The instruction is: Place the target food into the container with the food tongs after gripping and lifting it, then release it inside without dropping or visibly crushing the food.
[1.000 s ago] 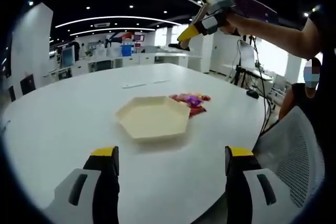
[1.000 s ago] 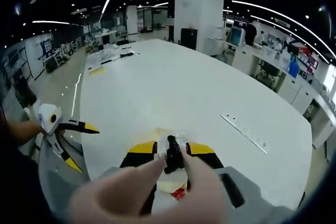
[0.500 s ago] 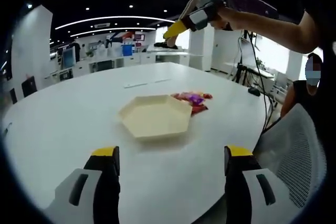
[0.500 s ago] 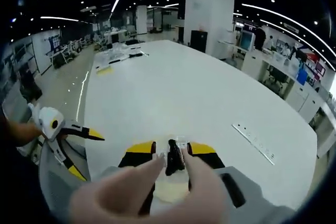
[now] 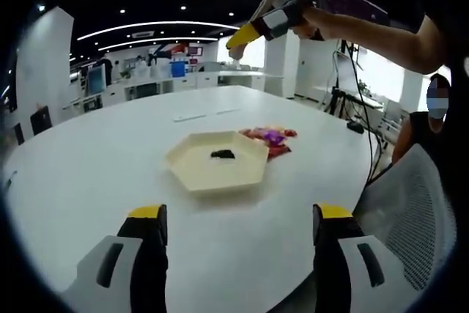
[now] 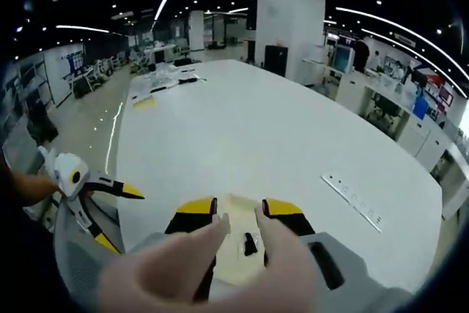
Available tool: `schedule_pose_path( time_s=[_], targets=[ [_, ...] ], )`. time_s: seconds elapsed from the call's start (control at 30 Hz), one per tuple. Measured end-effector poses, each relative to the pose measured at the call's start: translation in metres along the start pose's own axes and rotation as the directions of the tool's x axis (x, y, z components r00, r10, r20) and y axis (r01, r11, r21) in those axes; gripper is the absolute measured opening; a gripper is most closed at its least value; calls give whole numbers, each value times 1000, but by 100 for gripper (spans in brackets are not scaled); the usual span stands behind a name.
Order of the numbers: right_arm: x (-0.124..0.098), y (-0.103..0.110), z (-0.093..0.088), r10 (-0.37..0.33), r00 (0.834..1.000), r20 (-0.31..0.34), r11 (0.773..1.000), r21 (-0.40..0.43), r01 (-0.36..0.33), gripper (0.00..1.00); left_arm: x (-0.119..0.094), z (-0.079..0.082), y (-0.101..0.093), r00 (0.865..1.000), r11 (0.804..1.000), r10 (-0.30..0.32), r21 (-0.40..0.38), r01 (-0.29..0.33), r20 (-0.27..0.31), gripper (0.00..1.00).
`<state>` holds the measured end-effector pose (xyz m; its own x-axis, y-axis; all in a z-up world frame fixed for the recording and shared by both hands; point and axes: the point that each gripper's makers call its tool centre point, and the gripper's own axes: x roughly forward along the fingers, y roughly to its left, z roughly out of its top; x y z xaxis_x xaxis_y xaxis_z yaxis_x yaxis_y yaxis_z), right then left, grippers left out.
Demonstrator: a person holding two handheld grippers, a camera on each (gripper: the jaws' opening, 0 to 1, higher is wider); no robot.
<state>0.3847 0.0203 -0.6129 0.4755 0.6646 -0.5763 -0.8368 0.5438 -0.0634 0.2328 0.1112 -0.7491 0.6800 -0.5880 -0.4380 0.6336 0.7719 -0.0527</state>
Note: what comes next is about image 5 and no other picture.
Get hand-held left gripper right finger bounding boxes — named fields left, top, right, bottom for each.
left=311, top=202, right=419, bottom=313

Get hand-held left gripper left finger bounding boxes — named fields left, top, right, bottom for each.
left=60, top=203, right=169, bottom=313

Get beige hexagonal container tray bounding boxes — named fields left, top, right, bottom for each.
left=163, top=129, right=270, bottom=194

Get pile of snack packets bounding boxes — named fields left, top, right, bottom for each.
left=237, top=125, right=299, bottom=161

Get black snack clear packet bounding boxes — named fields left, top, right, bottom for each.
left=208, top=147, right=238, bottom=162

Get person's right hand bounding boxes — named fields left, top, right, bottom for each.
left=292, top=8, right=328, bottom=42

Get white square pillar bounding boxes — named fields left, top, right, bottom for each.
left=262, top=30, right=302, bottom=100
left=15, top=7, right=74, bottom=138

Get large dark monitor screen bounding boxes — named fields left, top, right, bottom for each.
left=314, top=0, right=390, bottom=30

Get white counter cabinet row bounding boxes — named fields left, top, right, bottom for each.
left=69, top=69, right=285, bottom=113

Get black tripod stand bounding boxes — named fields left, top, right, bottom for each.
left=320, top=84, right=355, bottom=117

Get white mesh office chair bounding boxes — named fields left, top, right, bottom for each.
left=361, top=143, right=459, bottom=292

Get blue storage bin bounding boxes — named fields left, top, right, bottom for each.
left=169, top=60, right=188, bottom=79

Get white side desk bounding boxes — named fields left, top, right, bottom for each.
left=313, top=84, right=385, bottom=118

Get black power adapter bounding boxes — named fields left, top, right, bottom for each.
left=345, top=120, right=366, bottom=135

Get black office chair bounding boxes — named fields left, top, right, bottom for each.
left=12, top=122, right=26, bottom=146
left=30, top=105, right=53, bottom=136

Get blue screen desktop monitor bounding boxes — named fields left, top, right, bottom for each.
left=86, top=65, right=108, bottom=97

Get red blue wall banner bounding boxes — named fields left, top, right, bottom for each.
left=147, top=42, right=205, bottom=58

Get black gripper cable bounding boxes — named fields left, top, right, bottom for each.
left=340, top=38, right=379, bottom=184

